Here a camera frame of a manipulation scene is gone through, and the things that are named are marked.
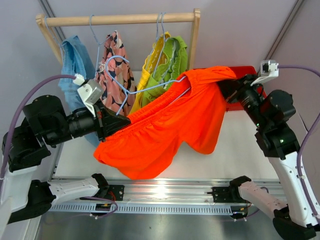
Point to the blue hanger of pink shorts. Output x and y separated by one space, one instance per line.
98 43

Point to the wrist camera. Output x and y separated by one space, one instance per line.
89 91
269 70

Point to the slotted cable duct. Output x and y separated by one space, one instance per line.
135 208

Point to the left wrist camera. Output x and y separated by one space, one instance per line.
89 91

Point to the wooden clothes rack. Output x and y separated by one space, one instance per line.
72 21

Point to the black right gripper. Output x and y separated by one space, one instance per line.
231 89

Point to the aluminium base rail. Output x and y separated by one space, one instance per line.
175 191

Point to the blue hanger of green shorts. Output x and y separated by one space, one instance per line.
167 60

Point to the pink patterned shorts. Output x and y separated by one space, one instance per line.
114 74

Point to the blue hanger of yellow shorts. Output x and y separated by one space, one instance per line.
160 18

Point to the yellow shorts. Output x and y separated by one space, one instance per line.
147 75

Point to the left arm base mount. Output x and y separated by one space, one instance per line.
112 192

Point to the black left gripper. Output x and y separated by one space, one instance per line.
106 122

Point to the orange shorts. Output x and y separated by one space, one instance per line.
191 111

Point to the green shorts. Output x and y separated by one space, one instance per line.
175 49

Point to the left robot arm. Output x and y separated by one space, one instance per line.
45 126

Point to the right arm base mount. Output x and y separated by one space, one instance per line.
222 194

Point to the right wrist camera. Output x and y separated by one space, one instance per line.
269 70

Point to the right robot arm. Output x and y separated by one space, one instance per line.
295 219

